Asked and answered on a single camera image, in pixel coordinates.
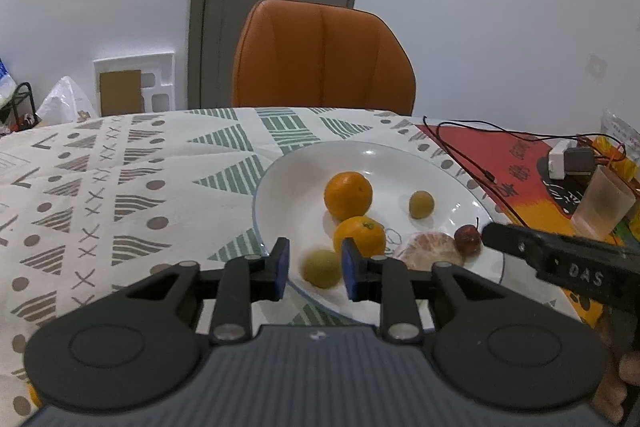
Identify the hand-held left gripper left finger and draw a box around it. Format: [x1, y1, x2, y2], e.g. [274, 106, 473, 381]
[112, 237, 291, 346]

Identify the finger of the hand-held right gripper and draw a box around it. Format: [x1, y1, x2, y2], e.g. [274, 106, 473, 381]
[481, 221, 546, 282]

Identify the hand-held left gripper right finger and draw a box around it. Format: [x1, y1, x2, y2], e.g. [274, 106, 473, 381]
[341, 238, 517, 346]

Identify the small green round fruit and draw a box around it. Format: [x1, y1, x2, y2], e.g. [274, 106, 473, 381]
[409, 190, 435, 220]
[301, 249, 345, 290]

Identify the medium orange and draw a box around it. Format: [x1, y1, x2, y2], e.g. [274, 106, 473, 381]
[333, 216, 387, 258]

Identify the small red fruit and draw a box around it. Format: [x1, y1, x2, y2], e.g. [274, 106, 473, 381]
[454, 218, 482, 256]

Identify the large orange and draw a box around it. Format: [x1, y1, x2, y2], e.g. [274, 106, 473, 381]
[324, 171, 374, 221]

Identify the peeled pale citrus piece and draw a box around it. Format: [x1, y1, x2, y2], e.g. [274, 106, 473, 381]
[395, 232, 466, 272]

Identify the white plate with blue rim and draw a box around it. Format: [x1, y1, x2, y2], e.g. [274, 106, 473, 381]
[253, 141, 506, 328]

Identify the person's right hand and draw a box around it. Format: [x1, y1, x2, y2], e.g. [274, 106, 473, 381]
[595, 322, 640, 425]

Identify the translucent plastic cup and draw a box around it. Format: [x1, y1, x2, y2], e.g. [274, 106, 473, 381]
[571, 167, 635, 242]

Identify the red orange printed mat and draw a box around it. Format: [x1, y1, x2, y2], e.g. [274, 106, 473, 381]
[412, 122, 640, 328]

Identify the white power adapter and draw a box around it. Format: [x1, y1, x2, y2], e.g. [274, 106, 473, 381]
[547, 139, 576, 180]

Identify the grey small box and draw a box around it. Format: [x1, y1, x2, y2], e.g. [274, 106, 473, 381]
[564, 147, 597, 180]

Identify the yellow packet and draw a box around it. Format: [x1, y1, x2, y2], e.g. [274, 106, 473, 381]
[592, 137, 640, 188]

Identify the clear plastic package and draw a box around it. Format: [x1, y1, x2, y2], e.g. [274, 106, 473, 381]
[599, 108, 640, 152]

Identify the patterned white green tablecloth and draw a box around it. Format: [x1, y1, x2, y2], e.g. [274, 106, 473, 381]
[0, 107, 586, 427]

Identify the orange leather chair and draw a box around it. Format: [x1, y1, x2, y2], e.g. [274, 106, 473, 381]
[231, 0, 417, 116]

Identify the white foam packaging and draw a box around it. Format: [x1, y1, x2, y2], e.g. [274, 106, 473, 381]
[93, 52, 177, 116]

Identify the brown cardboard sheet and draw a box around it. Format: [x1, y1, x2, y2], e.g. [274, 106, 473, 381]
[99, 70, 143, 116]

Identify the clear white plastic bag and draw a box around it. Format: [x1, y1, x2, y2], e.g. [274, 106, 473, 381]
[35, 76, 98, 124]

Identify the black metal rack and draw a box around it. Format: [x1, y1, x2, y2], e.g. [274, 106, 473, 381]
[0, 82, 41, 132]

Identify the blue printed bag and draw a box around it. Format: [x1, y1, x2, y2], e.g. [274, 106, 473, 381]
[0, 57, 16, 108]

